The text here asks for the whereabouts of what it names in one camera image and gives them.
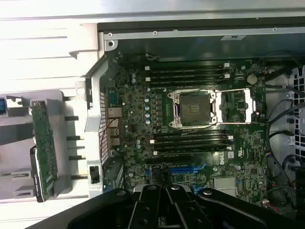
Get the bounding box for silver chipset heatsink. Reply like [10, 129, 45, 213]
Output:
[213, 176, 238, 197]

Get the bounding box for metal socket cover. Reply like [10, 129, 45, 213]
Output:
[211, 87, 257, 125]

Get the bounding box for grey parts rack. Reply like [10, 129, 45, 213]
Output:
[0, 89, 89, 203]

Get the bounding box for open black PC case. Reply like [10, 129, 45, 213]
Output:
[84, 18, 305, 229]

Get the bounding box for black RAM slot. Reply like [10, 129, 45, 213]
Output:
[154, 130, 227, 138]
[154, 142, 227, 150]
[150, 80, 226, 87]
[150, 135, 234, 145]
[150, 69, 226, 76]
[144, 62, 231, 72]
[145, 73, 231, 82]

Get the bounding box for blue expansion slot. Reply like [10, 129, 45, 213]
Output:
[170, 167, 194, 175]

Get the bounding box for CPU socket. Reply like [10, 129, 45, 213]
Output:
[167, 88, 219, 130]

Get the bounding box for perforated metal disk bay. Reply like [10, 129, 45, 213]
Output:
[285, 65, 305, 165]

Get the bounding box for green motherboard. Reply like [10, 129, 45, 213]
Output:
[104, 52, 268, 200]

